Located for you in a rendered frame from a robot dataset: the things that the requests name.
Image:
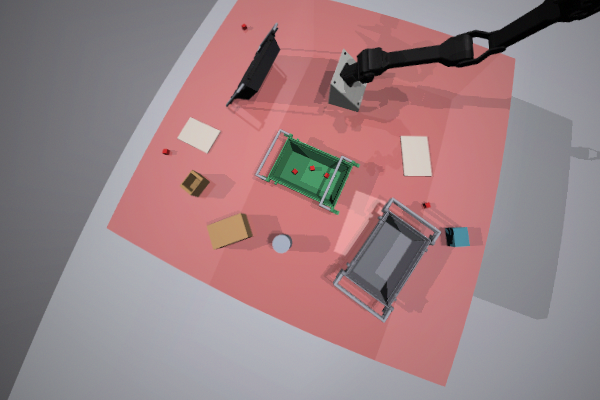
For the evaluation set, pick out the white flat panel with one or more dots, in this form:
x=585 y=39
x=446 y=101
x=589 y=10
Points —
x=199 y=135
x=415 y=156

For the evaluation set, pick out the teal block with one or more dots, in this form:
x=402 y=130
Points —
x=457 y=237

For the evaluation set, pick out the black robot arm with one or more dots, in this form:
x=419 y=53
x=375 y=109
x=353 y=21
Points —
x=458 y=51

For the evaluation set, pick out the tan rectangular box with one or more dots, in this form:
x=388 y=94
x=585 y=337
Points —
x=229 y=230

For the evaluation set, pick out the brown open-top box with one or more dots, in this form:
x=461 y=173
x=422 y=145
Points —
x=194 y=183

